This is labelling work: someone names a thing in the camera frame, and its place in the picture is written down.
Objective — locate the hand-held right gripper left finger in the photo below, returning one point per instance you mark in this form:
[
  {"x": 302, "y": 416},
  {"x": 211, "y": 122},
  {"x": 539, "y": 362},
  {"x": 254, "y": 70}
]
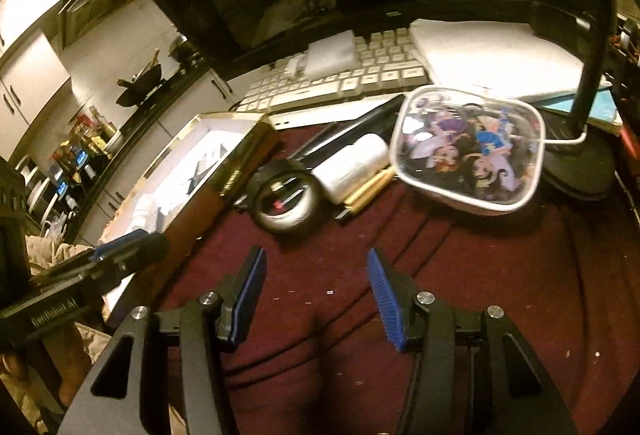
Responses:
[{"x": 249, "y": 300}]

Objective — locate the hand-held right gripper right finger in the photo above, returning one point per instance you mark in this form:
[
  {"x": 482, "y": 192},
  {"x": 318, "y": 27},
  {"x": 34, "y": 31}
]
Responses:
[{"x": 386, "y": 300}]

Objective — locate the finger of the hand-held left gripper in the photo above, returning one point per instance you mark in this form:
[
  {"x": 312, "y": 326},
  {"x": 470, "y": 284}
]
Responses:
[
  {"x": 145, "y": 252},
  {"x": 122, "y": 244}
]

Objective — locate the black folding magnifier loupe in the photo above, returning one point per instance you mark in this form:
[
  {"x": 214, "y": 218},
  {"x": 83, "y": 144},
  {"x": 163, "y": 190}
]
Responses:
[{"x": 261, "y": 215}]

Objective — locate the gold rimmed box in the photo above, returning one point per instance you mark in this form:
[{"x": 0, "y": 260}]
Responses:
[{"x": 240, "y": 165}]

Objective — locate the person's left hand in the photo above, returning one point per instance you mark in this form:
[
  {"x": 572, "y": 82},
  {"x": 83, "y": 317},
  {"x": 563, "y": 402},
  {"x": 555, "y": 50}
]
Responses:
[{"x": 72, "y": 352}]

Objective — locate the beige cloth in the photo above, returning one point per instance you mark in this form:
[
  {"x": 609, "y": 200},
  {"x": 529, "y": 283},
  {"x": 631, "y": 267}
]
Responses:
[{"x": 55, "y": 250}]

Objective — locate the cluttered black kitchen counter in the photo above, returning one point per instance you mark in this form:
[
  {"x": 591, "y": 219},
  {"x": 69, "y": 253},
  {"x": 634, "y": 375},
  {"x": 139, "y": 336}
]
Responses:
[{"x": 80, "y": 150}]

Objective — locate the gold pen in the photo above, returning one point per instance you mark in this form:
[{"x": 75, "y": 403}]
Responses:
[{"x": 367, "y": 189}]

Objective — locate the white lower kitchen cabinets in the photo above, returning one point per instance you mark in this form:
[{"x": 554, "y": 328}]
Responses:
[{"x": 165, "y": 115}]

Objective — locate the white kitchen cabinets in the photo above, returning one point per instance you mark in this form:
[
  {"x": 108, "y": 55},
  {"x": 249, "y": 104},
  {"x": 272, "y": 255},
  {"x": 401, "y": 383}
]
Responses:
[
  {"x": 35, "y": 15},
  {"x": 165, "y": 115}
]

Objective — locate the white cylindrical roll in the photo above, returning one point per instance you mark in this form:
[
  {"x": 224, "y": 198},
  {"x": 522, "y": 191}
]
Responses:
[{"x": 350, "y": 165}]

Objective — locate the black wok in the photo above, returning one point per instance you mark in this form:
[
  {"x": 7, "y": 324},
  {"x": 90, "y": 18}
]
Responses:
[{"x": 142, "y": 82}]

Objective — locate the white keyboard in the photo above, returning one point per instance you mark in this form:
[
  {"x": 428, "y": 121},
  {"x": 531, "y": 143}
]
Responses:
[{"x": 320, "y": 87}]

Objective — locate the small white crumpled wrapper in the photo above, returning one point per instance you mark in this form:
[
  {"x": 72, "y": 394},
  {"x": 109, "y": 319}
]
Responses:
[{"x": 296, "y": 65}]

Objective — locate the silver range hood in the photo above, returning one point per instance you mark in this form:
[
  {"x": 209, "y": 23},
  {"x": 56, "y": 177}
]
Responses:
[{"x": 97, "y": 5}]

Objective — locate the white upper kitchen cabinets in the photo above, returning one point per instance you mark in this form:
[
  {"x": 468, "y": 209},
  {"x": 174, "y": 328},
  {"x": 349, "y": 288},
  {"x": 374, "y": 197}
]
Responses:
[{"x": 35, "y": 15}]

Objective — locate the white foam block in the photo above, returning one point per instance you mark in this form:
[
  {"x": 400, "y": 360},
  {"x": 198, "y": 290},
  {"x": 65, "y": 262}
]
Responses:
[{"x": 332, "y": 54}]

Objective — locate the white paper stack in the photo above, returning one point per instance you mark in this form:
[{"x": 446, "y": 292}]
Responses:
[{"x": 500, "y": 55}]

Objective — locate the blue book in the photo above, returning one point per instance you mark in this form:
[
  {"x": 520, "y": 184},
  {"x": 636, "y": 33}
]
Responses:
[{"x": 597, "y": 111}]

